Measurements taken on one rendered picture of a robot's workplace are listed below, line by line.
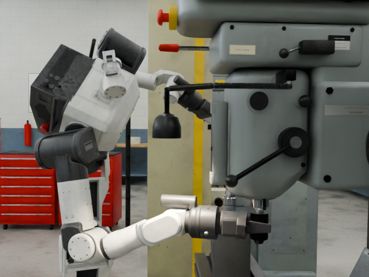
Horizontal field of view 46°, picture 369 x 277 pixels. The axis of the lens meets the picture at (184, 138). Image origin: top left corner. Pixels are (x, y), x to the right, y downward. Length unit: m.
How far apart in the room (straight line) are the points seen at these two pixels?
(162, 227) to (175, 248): 1.81
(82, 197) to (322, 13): 0.79
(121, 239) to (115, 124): 0.35
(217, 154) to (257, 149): 0.12
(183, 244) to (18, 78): 8.18
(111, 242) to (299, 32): 0.73
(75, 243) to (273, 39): 0.74
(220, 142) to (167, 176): 1.77
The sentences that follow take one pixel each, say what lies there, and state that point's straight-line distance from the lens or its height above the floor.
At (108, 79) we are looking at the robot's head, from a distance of 1.29.
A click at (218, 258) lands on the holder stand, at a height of 1.05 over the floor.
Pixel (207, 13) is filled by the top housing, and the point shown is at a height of 1.74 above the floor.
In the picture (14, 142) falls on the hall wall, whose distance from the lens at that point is 10.63.
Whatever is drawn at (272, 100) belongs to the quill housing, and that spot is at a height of 1.55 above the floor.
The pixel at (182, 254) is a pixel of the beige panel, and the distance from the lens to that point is 2.98.
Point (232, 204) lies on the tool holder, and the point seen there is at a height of 1.20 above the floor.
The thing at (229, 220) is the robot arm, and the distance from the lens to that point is 1.13.
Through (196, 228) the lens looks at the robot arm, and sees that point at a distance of 1.15.
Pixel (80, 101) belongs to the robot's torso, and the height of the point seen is 1.55.
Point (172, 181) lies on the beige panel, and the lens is 2.86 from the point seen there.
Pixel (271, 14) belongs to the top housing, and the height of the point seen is 1.74.
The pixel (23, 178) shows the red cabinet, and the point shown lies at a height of 0.68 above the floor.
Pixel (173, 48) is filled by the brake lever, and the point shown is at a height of 1.70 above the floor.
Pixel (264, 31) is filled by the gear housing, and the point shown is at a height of 1.71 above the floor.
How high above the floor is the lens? 1.51
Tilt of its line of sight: 3 degrees down
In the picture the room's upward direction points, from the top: 1 degrees clockwise
